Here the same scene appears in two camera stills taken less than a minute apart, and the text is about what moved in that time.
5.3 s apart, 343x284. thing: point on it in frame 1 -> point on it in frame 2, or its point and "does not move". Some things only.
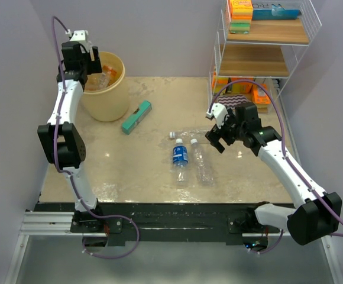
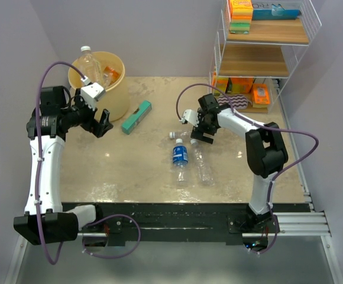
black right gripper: x=214 y=135 -> x=199 y=135
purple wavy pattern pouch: x=230 y=100 does not move
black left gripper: x=94 y=66 -> x=93 y=125
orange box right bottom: x=260 y=96 does not move
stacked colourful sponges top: x=241 y=11 does not move
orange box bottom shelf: x=241 y=87 does not move
